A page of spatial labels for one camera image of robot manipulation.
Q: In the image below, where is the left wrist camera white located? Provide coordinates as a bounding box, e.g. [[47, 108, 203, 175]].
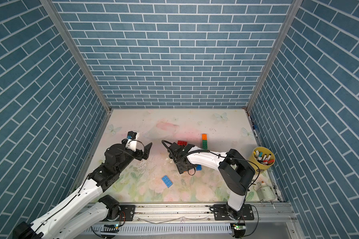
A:
[[126, 131, 139, 152]]

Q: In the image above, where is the aluminium front rail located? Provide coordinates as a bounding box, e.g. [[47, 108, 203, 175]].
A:
[[82, 202, 298, 235]]

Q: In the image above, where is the red lego brick horizontal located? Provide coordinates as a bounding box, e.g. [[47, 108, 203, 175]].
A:
[[177, 140, 187, 146]]

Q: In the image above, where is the yellow cup with markers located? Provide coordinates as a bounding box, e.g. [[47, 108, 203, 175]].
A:
[[249, 147, 275, 174]]

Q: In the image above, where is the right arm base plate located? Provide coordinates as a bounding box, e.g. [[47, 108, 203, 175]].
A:
[[209, 204, 254, 221]]

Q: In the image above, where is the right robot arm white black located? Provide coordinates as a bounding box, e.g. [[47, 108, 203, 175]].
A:
[[162, 140, 255, 220]]

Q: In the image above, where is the long green lego brick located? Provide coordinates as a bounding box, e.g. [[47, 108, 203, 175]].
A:
[[201, 139, 208, 149]]

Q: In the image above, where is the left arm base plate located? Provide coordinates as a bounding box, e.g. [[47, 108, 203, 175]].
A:
[[106, 205, 136, 223]]

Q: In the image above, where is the long blue lego brick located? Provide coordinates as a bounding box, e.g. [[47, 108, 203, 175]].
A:
[[162, 175, 173, 188]]

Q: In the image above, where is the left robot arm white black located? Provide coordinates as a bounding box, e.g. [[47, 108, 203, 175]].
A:
[[12, 139, 153, 239]]

